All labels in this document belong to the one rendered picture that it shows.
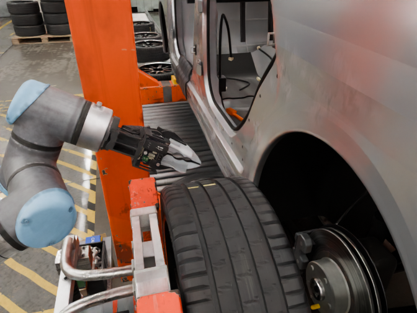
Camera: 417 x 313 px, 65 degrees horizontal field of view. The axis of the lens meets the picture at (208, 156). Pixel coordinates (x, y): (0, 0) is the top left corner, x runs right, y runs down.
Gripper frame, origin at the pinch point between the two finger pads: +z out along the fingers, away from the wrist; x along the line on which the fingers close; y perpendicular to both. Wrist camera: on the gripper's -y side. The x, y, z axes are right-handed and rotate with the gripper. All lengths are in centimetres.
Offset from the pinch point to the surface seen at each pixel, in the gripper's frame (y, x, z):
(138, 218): -2.6, -18.6, -6.0
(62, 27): -813, -7, -143
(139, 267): 12.1, -21.5, -5.4
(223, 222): 10.9, -7.7, 7.6
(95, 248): -63, -68, -2
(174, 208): 4.2, -10.7, -1.1
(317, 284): 4, -20, 46
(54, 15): -808, 11, -167
